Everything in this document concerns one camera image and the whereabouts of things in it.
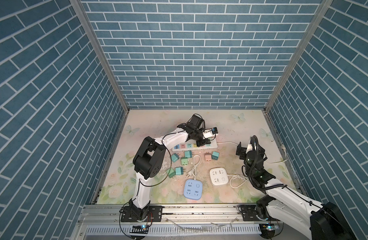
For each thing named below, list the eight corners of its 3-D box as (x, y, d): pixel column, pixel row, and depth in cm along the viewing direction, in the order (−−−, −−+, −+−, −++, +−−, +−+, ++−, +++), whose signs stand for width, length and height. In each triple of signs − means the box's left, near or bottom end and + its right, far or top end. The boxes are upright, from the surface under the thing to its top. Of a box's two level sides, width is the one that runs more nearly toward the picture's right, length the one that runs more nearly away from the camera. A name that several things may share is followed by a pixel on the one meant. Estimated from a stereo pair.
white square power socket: (210, 185, 85) (211, 183, 82) (209, 169, 91) (210, 167, 88) (228, 185, 85) (229, 183, 82) (225, 169, 91) (226, 167, 89)
